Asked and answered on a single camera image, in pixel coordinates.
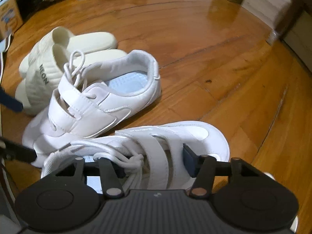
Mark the dark wooden chair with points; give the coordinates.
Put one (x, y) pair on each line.
(292, 17)

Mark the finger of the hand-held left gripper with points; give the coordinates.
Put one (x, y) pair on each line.
(11, 100)
(17, 152)

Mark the black printed bag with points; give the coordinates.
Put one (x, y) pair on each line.
(36, 2)

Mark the printed cardboard box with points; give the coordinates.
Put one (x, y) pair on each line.
(11, 17)

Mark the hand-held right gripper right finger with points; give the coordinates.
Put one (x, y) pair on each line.
(190, 160)

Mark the cream quilted slide sandal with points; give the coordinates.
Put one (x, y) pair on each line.
(36, 90)
(97, 40)

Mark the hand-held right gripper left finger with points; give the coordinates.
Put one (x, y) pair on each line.
(107, 173)

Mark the beige cabinet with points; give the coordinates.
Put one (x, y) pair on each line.
(302, 41)

